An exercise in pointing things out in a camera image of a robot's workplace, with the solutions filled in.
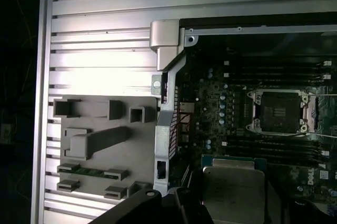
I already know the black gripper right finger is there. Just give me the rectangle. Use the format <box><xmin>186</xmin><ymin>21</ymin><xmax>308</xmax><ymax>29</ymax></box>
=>
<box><xmin>264</xmin><ymin>172</ymin><xmax>337</xmax><ymax>224</ymax></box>

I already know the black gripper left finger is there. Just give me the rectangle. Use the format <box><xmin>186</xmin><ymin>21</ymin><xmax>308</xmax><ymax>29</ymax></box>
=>
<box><xmin>90</xmin><ymin>169</ymin><xmax>212</xmax><ymax>224</ymax></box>

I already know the silver CPU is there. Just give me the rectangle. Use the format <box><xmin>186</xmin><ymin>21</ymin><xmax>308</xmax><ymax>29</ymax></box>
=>
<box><xmin>201</xmin><ymin>154</ymin><xmax>267</xmax><ymax>224</ymax></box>

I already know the black RAM slot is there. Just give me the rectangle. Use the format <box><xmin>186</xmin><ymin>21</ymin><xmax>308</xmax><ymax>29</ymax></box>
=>
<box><xmin>225</xmin><ymin>147</ymin><xmax>330</xmax><ymax>156</ymax></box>
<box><xmin>223</xmin><ymin>72</ymin><xmax>333</xmax><ymax>80</ymax></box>
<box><xmin>225</xmin><ymin>136</ymin><xmax>330</xmax><ymax>144</ymax></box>
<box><xmin>223</xmin><ymin>79</ymin><xmax>333</xmax><ymax>89</ymax></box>
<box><xmin>225</xmin><ymin>153</ymin><xmax>330</xmax><ymax>162</ymax></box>
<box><xmin>221</xmin><ymin>141</ymin><xmax>330</xmax><ymax>150</ymax></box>
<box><xmin>223</xmin><ymin>60</ymin><xmax>333</xmax><ymax>68</ymax></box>
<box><xmin>223</xmin><ymin>66</ymin><xmax>333</xmax><ymax>74</ymax></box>

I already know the CPU socket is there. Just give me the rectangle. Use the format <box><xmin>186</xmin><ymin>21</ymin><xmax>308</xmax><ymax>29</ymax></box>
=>
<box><xmin>245</xmin><ymin>88</ymin><xmax>310</xmax><ymax>136</ymax></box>

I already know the green RAM stick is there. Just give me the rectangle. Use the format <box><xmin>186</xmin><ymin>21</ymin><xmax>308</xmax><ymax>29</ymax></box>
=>
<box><xmin>78</xmin><ymin>167</ymin><xmax>106</xmax><ymax>178</ymax></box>

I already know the open PC case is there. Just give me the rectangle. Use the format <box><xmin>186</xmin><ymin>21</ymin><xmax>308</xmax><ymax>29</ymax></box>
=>
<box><xmin>151</xmin><ymin>18</ymin><xmax>337</xmax><ymax>224</ymax></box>

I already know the grey parts rack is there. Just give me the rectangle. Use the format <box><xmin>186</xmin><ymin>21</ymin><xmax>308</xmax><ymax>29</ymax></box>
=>
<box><xmin>52</xmin><ymin>94</ymin><xmax>162</xmax><ymax>201</ymax></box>

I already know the green motherboard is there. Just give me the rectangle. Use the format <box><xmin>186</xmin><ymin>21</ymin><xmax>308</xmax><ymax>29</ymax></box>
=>
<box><xmin>173</xmin><ymin>50</ymin><xmax>337</xmax><ymax>217</ymax></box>

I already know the thin red wire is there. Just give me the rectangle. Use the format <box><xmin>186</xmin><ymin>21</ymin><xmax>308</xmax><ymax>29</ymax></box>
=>
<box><xmin>170</xmin><ymin>113</ymin><xmax>193</xmax><ymax>142</ymax></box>

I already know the metal socket cover frame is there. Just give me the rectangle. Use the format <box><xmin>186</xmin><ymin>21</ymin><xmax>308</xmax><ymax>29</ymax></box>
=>
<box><xmin>306</xmin><ymin>93</ymin><xmax>320</xmax><ymax>133</ymax></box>

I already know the pale case corner bracket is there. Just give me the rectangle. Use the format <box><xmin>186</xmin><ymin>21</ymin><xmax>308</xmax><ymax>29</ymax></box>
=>
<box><xmin>149</xmin><ymin>19</ymin><xmax>185</xmax><ymax>72</ymax></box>

